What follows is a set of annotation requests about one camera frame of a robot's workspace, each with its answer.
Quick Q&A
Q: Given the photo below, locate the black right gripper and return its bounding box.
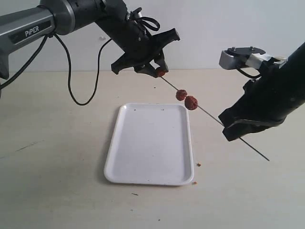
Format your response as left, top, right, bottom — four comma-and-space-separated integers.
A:
218, 80, 289, 143

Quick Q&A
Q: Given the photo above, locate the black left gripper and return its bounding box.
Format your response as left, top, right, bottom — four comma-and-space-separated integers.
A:
111, 28, 180, 74

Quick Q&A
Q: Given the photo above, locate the red berry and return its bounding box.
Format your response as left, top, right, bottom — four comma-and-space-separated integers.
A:
156, 68, 166, 77
176, 90, 188, 101
184, 96, 198, 110

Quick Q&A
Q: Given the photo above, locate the thin metal skewer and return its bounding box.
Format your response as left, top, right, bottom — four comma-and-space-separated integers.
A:
160, 76, 270, 162

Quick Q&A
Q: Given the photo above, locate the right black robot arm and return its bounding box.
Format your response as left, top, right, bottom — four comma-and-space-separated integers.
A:
219, 45, 305, 141

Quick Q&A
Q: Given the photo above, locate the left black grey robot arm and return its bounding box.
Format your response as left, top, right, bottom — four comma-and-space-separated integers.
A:
0, 0, 180, 79

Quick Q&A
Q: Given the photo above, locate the white plastic tray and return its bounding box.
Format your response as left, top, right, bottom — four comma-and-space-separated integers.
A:
103, 103, 194, 186

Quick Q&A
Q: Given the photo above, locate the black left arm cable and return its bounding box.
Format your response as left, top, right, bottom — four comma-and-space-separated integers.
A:
0, 7, 160, 105

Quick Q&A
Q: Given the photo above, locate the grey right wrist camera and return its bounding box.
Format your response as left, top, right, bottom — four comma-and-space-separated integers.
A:
219, 46, 287, 70

